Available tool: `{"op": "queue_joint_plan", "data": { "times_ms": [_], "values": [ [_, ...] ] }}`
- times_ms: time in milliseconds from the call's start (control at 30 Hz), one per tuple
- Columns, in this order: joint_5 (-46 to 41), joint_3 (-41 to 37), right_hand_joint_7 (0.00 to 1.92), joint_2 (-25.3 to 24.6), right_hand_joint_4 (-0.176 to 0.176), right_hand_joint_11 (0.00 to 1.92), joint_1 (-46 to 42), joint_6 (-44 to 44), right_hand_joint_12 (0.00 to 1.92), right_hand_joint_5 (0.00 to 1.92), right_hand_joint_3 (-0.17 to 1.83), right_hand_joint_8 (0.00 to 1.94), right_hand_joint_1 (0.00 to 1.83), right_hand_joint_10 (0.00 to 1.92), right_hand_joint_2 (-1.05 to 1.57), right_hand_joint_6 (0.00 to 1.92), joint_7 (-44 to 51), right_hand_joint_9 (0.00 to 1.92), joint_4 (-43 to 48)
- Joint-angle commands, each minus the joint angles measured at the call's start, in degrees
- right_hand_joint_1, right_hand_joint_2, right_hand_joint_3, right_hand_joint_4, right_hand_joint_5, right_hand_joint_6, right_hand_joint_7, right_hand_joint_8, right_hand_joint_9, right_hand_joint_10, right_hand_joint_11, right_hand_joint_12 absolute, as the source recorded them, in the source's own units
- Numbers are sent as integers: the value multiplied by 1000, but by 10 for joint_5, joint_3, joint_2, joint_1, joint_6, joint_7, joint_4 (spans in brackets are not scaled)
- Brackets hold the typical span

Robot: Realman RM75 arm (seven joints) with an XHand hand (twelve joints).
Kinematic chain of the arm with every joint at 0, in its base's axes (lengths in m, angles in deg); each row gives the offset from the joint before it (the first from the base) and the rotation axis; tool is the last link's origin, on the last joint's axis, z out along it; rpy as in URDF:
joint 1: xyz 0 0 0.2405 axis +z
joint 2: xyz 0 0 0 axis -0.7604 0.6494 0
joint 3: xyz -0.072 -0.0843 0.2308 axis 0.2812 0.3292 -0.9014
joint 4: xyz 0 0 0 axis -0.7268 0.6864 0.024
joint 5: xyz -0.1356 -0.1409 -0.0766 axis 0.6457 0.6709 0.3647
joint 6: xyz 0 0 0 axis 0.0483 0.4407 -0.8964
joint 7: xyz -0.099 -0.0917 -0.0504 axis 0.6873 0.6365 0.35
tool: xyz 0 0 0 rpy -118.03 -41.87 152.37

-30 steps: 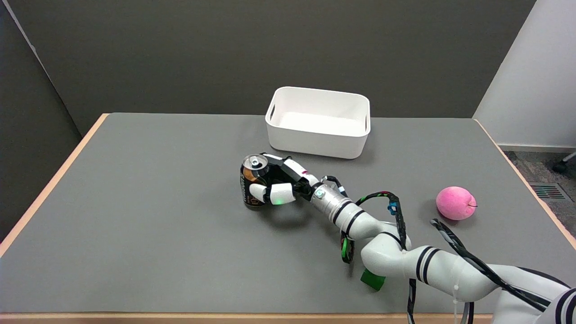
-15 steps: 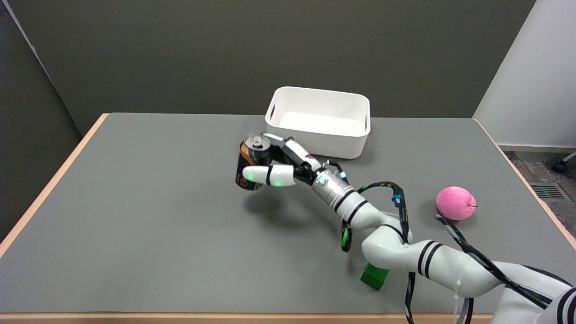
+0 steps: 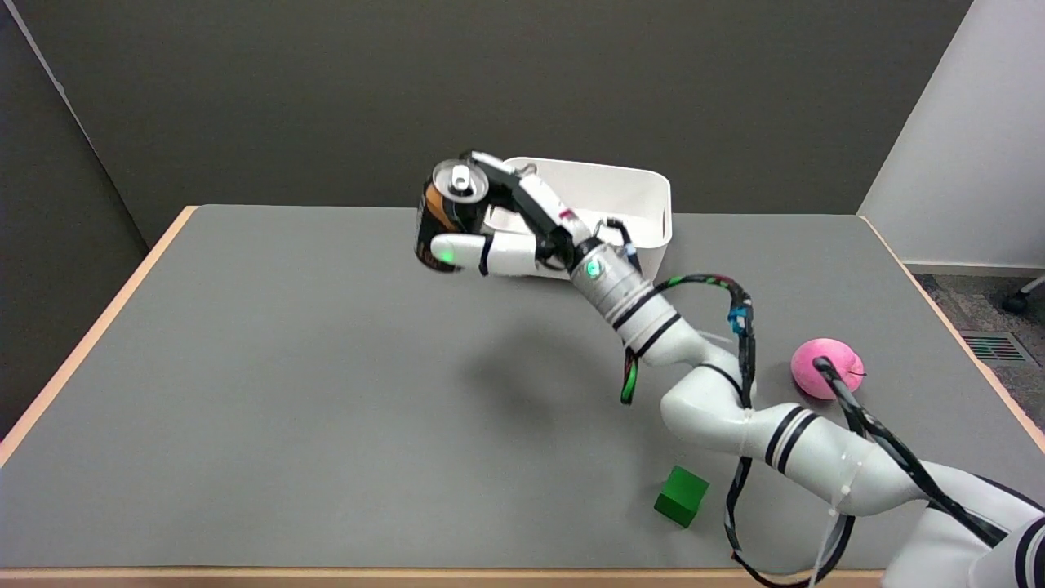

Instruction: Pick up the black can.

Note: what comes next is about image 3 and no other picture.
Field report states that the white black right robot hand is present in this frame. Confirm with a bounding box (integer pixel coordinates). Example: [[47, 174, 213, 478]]
[[430, 150, 601, 278]]

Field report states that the black gold drink can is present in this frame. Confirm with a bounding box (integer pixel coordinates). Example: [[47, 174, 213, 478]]
[[415, 159, 491, 273]]

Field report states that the white plastic storage bin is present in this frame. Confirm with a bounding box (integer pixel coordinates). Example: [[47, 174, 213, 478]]
[[482, 157, 673, 281]]

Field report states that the green cube block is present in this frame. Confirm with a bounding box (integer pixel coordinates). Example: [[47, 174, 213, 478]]
[[653, 465, 710, 528]]

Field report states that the pink toy peach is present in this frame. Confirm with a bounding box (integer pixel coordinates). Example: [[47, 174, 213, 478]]
[[790, 338, 866, 401]]

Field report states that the metal floor vent grille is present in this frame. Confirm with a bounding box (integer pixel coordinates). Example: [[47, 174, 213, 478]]
[[960, 331, 1028, 364]]

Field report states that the black chair caster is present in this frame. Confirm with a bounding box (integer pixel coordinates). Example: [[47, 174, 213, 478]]
[[1003, 276, 1045, 315]]

